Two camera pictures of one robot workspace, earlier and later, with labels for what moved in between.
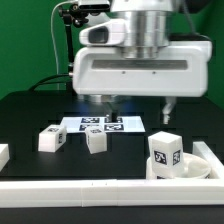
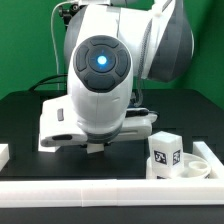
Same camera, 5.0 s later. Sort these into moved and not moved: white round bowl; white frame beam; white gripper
Moved: white gripper
Not moved: white frame beam; white round bowl
